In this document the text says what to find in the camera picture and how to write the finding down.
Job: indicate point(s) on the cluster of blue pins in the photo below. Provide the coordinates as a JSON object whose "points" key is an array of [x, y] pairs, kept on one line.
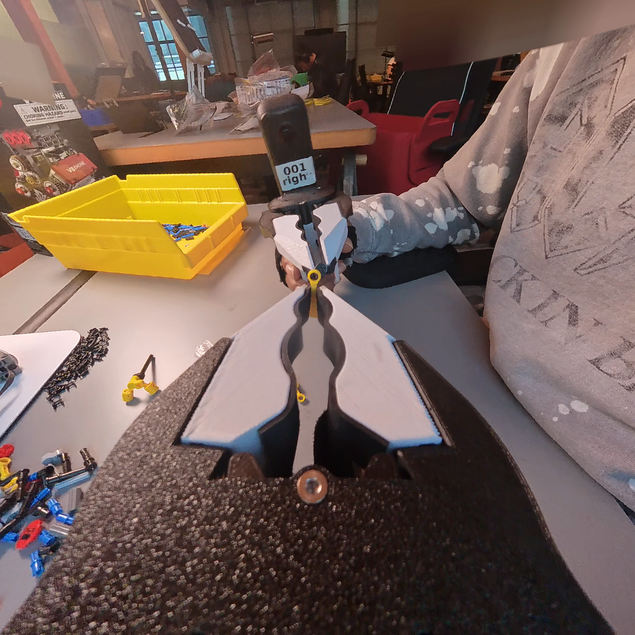
{"points": [[186, 229]]}

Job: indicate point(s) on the pile of small black pins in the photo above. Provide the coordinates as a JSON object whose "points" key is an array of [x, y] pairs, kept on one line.
{"points": [[79, 362]]}

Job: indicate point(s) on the blue bin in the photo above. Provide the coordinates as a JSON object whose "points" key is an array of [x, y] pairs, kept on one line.
{"points": [[97, 116]]}

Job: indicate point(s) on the black chair armrest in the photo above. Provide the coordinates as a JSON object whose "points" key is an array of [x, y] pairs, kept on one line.
{"points": [[397, 270]]}

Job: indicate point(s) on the yellow plastic bin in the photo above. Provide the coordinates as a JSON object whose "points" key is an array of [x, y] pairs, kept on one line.
{"points": [[99, 238]]}

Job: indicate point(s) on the clear plastic bags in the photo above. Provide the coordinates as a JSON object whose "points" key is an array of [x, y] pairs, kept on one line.
{"points": [[198, 111]]}

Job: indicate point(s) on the person's torso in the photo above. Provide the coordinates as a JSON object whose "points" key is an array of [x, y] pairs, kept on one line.
{"points": [[570, 248]]}

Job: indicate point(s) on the clear brick block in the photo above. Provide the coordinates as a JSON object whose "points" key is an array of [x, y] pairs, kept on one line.
{"points": [[203, 348]]}

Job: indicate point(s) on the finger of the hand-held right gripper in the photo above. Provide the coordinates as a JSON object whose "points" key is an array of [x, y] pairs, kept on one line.
{"points": [[332, 233], [290, 238]]}

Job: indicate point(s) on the long wooden table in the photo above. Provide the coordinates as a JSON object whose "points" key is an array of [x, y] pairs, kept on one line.
{"points": [[223, 144]]}

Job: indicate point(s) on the black axle with yellow connectors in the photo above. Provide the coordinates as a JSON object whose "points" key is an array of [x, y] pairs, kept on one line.
{"points": [[135, 383]]}

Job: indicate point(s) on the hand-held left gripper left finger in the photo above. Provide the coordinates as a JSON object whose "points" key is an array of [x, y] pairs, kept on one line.
{"points": [[238, 392]]}

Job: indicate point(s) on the pile of mixed small bricks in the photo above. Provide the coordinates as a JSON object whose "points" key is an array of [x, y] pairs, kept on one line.
{"points": [[29, 501]]}

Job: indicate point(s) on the window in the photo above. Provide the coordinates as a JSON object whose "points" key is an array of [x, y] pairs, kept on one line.
{"points": [[163, 49]]}

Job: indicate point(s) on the white book stand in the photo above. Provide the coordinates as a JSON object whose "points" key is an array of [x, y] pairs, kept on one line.
{"points": [[44, 357]]}

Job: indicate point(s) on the bare black axle rod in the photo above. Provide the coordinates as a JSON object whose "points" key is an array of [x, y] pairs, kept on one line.
{"points": [[310, 235]]}

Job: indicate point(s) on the person's right forearm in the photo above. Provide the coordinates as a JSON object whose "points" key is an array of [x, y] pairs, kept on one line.
{"points": [[421, 223]]}

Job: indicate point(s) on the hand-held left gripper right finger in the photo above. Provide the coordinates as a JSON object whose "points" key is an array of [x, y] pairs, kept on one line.
{"points": [[387, 392]]}

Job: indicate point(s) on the person's right hand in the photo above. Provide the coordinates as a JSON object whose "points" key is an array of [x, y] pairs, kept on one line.
{"points": [[290, 278]]}

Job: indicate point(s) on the grey toy motor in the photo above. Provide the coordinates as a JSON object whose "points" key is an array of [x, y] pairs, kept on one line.
{"points": [[7, 364]]}

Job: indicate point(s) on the grey desk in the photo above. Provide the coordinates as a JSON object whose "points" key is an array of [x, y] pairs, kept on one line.
{"points": [[149, 307]]}

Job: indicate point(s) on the black engine set box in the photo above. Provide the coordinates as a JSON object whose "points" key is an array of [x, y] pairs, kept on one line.
{"points": [[44, 149]]}

